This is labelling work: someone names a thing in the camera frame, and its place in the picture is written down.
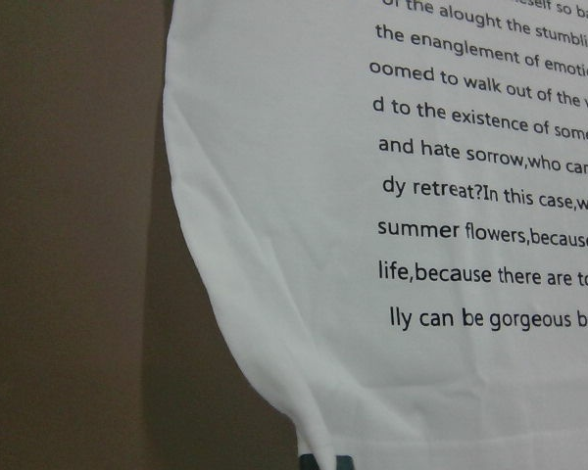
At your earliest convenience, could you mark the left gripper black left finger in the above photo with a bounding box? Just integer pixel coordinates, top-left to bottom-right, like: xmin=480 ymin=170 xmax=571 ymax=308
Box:
xmin=298 ymin=453 xmax=319 ymax=470

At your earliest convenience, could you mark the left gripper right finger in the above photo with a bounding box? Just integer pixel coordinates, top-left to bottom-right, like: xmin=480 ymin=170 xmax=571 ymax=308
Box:
xmin=335 ymin=455 xmax=354 ymax=470

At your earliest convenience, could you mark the white long-sleeve printed shirt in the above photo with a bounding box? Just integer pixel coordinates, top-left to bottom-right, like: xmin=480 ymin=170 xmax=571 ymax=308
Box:
xmin=164 ymin=1 xmax=588 ymax=469

